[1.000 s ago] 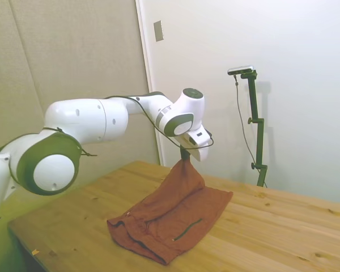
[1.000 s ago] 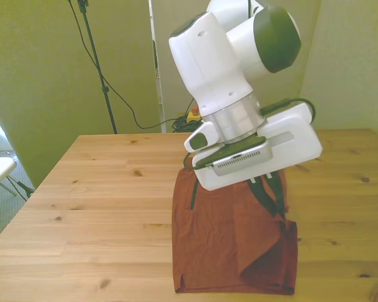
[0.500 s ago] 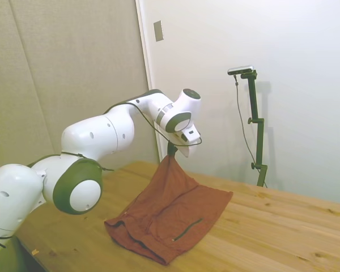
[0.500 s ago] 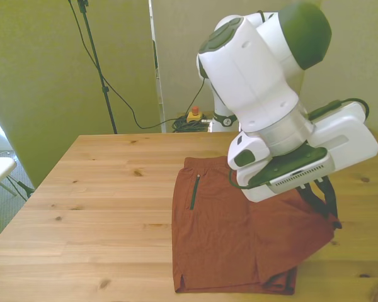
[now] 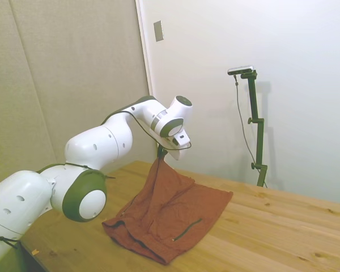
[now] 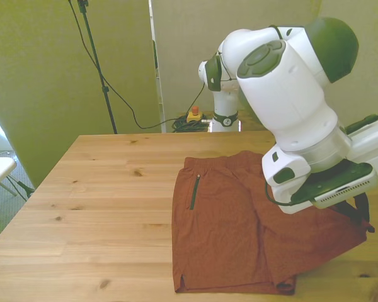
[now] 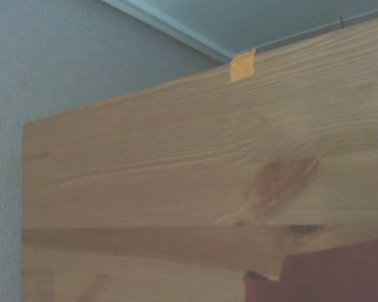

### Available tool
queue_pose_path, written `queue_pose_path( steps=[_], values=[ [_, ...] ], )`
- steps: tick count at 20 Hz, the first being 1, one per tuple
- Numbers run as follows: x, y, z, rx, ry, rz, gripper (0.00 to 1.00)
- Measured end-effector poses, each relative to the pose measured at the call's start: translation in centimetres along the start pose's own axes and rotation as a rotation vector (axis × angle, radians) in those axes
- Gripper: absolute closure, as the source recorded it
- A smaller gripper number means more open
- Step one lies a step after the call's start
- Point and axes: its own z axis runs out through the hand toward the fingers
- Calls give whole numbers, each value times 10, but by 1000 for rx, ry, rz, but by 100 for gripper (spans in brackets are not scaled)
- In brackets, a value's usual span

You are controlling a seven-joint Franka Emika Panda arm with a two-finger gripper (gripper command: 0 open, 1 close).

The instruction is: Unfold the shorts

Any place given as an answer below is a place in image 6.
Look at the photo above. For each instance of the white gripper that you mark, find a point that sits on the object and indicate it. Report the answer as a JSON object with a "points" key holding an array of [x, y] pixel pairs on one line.
{"points": [[375, 148]]}

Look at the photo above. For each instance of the rust orange shorts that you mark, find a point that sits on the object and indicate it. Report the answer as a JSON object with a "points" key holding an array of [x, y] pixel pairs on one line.
{"points": [[226, 236]]}

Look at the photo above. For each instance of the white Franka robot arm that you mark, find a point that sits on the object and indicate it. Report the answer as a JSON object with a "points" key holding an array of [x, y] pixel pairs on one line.
{"points": [[286, 94]]}

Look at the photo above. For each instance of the yellow emergency stop button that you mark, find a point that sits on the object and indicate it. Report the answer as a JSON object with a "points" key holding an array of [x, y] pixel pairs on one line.
{"points": [[194, 115]]}

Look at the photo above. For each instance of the white partition edge strip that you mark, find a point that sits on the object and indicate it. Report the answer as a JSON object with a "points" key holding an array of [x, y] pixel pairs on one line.
{"points": [[160, 94]]}

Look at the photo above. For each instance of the black camera stand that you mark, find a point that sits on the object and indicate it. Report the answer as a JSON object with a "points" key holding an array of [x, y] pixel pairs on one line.
{"points": [[94, 53]]}

